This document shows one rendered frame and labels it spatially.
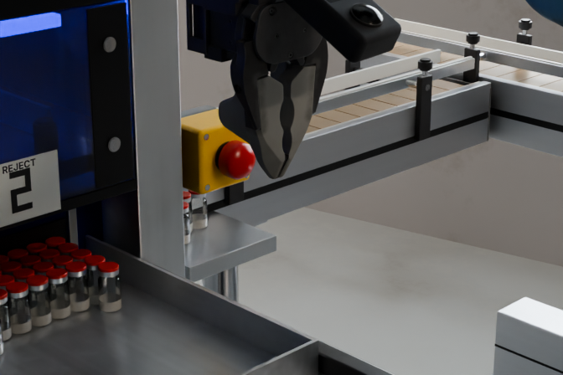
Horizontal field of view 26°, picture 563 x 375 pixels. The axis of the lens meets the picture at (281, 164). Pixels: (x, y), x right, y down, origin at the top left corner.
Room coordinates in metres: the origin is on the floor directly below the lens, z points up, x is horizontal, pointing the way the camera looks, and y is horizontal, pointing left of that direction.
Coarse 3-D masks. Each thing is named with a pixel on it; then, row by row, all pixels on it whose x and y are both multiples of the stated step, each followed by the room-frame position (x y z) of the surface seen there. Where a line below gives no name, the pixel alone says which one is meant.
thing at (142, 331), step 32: (128, 256) 1.15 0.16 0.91; (128, 288) 1.14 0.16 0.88; (160, 288) 1.11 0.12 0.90; (192, 288) 1.08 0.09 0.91; (64, 320) 1.07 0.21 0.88; (96, 320) 1.07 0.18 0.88; (128, 320) 1.07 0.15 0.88; (160, 320) 1.07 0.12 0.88; (192, 320) 1.07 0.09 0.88; (224, 320) 1.04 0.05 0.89; (256, 320) 1.01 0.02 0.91; (32, 352) 1.00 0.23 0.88; (64, 352) 1.00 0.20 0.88; (96, 352) 1.00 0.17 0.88; (128, 352) 1.00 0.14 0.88; (160, 352) 1.00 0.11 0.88; (192, 352) 1.00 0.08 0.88; (224, 352) 1.00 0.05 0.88; (256, 352) 1.00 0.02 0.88; (288, 352) 0.94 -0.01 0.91
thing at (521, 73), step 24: (408, 24) 2.00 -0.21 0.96; (528, 24) 1.87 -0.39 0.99; (408, 48) 1.98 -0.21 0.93; (432, 48) 1.88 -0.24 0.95; (456, 48) 1.85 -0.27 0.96; (480, 48) 1.82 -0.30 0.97; (504, 48) 1.86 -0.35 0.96; (528, 48) 1.83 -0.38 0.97; (408, 72) 1.88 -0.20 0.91; (480, 72) 1.82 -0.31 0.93; (504, 72) 1.82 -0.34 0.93; (528, 72) 1.82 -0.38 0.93; (552, 72) 1.72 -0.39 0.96; (504, 96) 1.75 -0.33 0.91; (528, 96) 1.72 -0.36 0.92; (552, 96) 1.69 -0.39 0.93; (504, 120) 1.75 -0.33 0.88; (528, 120) 1.71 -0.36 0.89; (552, 120) 1.69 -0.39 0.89; (528, 144) 1.71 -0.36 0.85; (552, 144) 1.68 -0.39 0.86
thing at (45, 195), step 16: (16, 160) 1.05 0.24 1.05; (32, 160) 1.07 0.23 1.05; (48, 160) 1.08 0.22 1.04; (0, 176) 1.04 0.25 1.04; (32, 176) 1.06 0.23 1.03; (48, 176) 1.08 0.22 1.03; (0, 192) 1.04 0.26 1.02; (32, 192) 1.06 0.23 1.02; (48, 192) 1.08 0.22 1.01; (0, 208) 1.04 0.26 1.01; (32, 208) 1.06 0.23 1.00; (48, 208) 1.07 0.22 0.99; (0, 224) 1.04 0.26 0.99
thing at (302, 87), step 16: (288, 64) 0.93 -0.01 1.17; (288, 80) 0.91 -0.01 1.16; (304, 80) 0.92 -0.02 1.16; (288, 96) 0.91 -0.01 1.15; (304, 96) 0.92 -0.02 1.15; (288, 112) 0.91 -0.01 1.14; (304, 112) 0.92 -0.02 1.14; (288, 128) 0.91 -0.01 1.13; (304, 128) 0.92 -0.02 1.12; (288, 144) 0.91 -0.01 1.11; (288, 160) 0.91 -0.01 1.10
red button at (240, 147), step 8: (232, 144) 1.21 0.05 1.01; (240, 144) 1.21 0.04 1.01; (248, 144) 1.22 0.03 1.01; (224, 152) 1.20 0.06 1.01; (232, 152) 1.20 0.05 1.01; (240, 152) 1.20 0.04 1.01; (248, 152) 1.21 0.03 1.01; (224, 160) 1.20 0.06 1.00; (232, 160) 1.20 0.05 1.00; (240, 160) 1.20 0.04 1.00; (248, 160) 1.21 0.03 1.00; (224, 168) 1.20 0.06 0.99; (232, 168) 1.20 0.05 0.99; (240, 168) 1.20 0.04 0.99; (248, 168) 1.21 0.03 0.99; (232, 176) 1.20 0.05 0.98; (240, 176) 1.20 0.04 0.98
